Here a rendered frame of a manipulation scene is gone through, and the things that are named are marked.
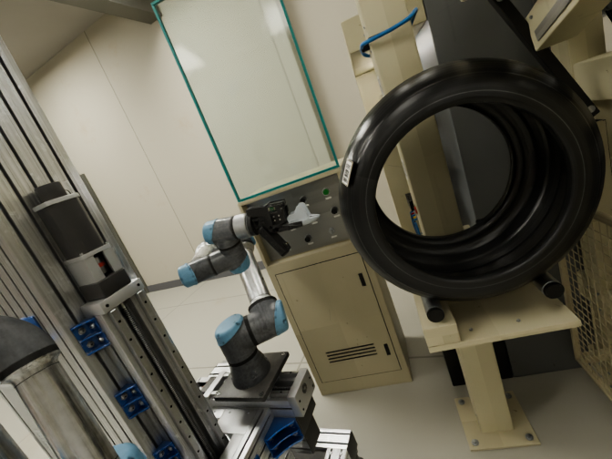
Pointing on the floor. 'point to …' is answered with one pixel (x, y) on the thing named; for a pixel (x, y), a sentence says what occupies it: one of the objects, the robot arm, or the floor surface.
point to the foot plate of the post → (523, 437)
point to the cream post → (432, 189)
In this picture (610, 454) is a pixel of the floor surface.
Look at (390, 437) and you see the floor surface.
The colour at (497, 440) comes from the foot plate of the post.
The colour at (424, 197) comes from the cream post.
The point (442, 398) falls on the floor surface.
